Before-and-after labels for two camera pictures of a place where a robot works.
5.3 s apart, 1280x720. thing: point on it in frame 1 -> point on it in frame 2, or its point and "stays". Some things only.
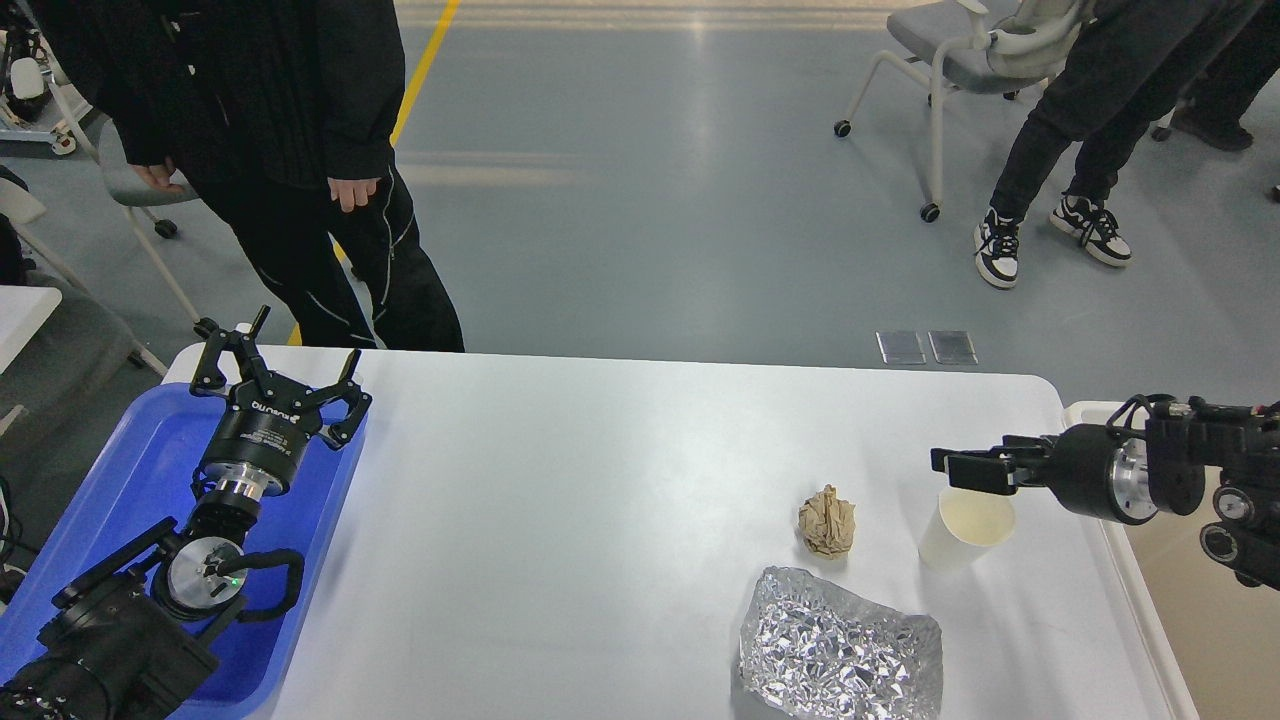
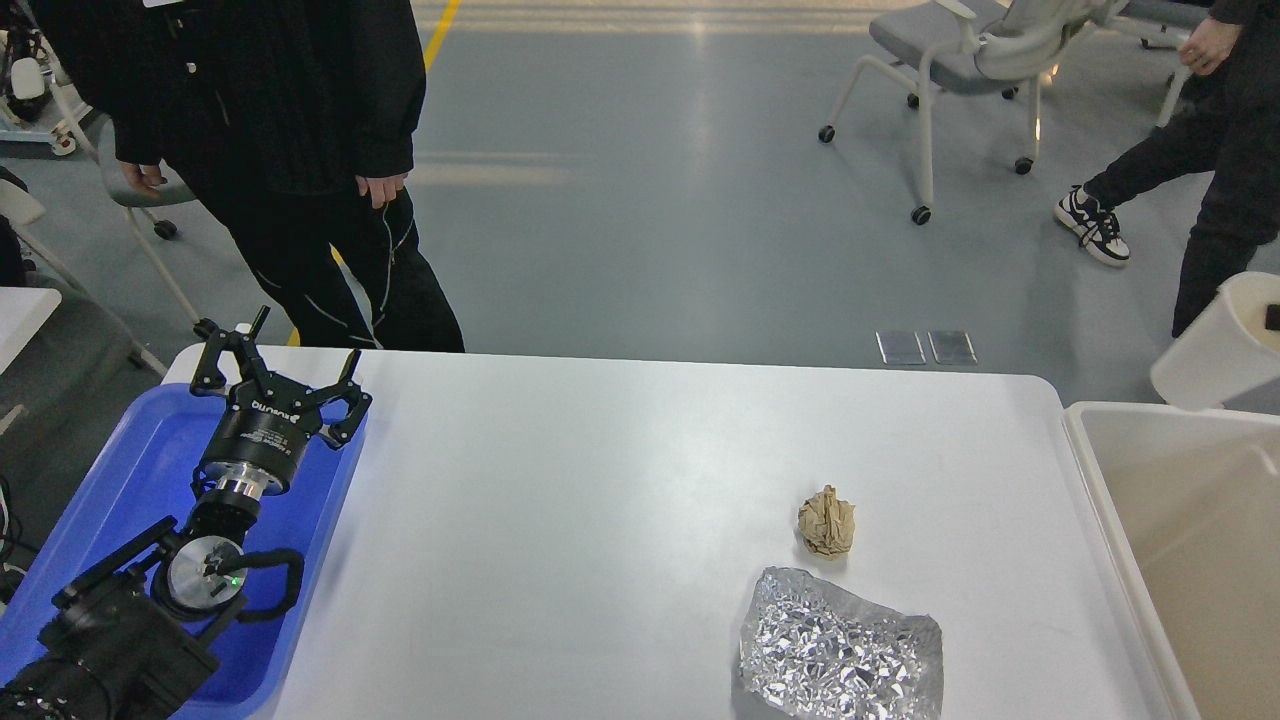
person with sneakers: (1128, 56) -> (1225, 122)
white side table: (23, 312) stays
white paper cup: (962, 523) -> (1226, 352)
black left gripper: (269, 418) stays
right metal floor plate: (953, 347) stays
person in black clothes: (289, 115) stays
